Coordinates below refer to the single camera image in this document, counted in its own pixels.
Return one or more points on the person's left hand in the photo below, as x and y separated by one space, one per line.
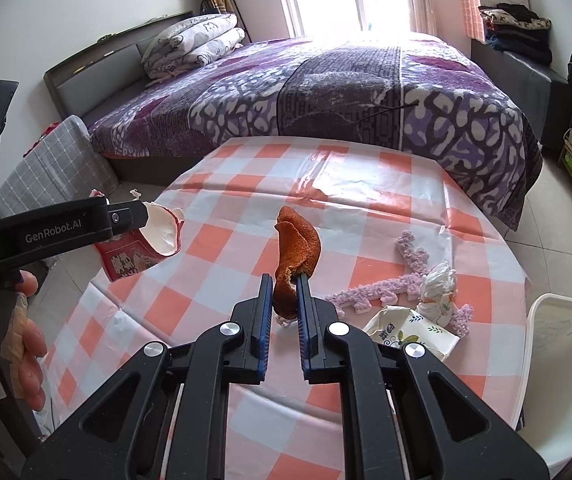
28 350

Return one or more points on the pile of dark clothes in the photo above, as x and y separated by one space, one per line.
515 35

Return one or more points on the orange white checkered tablecloth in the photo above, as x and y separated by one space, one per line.
246 210

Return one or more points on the dark bed frame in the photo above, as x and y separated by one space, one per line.
91 75

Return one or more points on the crumpled white wrapper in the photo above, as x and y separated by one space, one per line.
438 285

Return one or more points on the white plastic bin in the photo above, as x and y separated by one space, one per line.
565 320

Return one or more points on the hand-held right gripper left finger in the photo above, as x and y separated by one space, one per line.
266 320

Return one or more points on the pink storage box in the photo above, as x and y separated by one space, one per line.
470 5

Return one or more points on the white leaf print paper carton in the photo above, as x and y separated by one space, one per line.
415 332

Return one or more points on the purple patterned blanket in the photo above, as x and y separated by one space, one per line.
341 85

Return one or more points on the red cloth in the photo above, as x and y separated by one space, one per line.
46 132

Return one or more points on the purple fuzzy strip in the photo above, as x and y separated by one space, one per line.
365 295

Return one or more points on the grey checked cushion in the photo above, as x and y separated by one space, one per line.
51 165

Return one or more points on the folded grey white quilt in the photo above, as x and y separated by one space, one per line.
191 40

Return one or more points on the dark storage bench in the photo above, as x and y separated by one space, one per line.
550 95

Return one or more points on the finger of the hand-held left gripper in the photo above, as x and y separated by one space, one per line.
128 217

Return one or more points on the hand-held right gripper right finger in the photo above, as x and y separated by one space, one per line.
304 320

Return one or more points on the torn red snack packet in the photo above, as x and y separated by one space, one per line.
126 260

